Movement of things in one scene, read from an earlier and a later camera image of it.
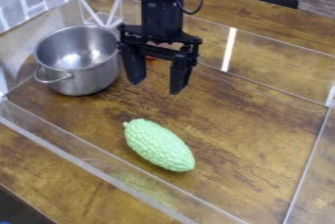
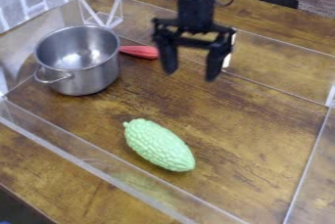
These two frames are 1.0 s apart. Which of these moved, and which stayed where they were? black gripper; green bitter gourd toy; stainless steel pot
Moved: black gripper
Stayed: stainless steel pot; green bitter gourd toy
